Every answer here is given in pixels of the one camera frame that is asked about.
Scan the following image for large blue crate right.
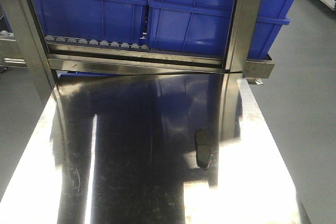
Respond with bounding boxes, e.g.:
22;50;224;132
147;0;294;59

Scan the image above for blue crate with red bags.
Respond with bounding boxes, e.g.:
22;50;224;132
32;0;148;45

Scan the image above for steel rack upright right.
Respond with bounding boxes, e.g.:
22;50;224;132
222;0;268;74

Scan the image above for steel rack upright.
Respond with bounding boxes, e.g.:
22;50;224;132
222;0;268;74
1;0;57;105

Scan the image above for steel rack upright left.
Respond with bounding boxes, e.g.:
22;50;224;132
1;0;57;105

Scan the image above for steel roller rack frame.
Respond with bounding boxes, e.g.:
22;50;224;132
0;30;276;86

